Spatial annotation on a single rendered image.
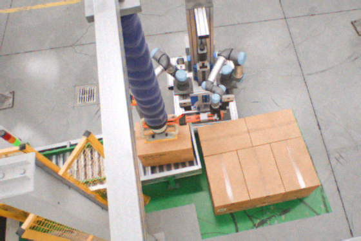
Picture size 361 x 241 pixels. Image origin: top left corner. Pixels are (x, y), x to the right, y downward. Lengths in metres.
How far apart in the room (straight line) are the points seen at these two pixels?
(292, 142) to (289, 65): 1.63
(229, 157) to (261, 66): 1.88
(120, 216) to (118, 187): 0.10
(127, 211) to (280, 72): 4.26
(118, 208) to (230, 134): 2.91
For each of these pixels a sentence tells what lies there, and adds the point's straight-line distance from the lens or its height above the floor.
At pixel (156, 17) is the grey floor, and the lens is 5.85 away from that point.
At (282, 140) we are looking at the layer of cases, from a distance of 3.90.
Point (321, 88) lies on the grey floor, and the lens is 5.04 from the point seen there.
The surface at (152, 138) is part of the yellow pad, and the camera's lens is 3.22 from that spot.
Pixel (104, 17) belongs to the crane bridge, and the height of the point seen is 3.05.
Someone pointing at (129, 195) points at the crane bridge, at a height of 3.05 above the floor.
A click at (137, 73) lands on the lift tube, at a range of 2.27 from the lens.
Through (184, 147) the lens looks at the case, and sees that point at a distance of 3.35.
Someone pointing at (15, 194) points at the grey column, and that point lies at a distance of 1.29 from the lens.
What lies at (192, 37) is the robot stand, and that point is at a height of 1.66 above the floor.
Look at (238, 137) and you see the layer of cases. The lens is 3.83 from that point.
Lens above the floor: 4.04
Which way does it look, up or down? 64 degrees down
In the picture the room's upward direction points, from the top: 12 degrees counter-clockwise
